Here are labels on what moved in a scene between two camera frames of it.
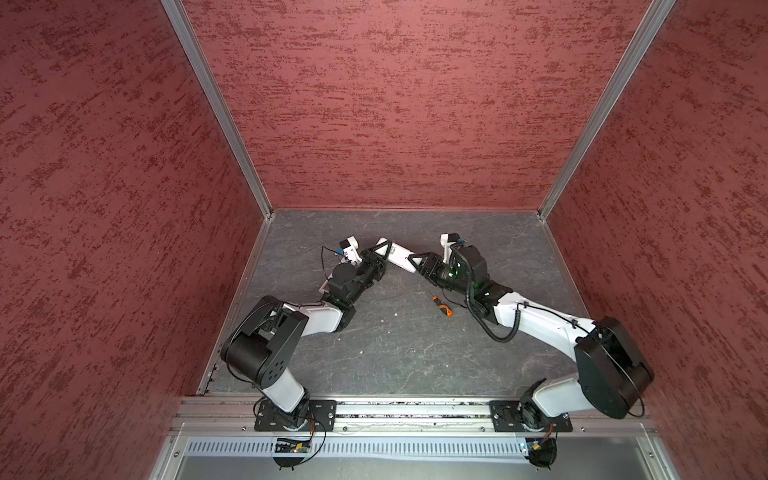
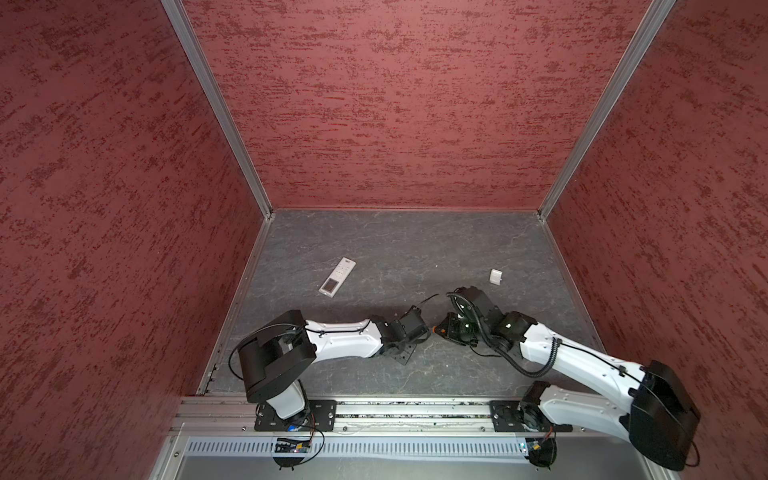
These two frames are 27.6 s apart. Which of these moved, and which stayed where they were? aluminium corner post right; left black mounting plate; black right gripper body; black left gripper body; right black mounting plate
Moved: black right gripper body; black left gripper body
Stayed: aluminium corner post right; right black mounting plate; left black mounting plate
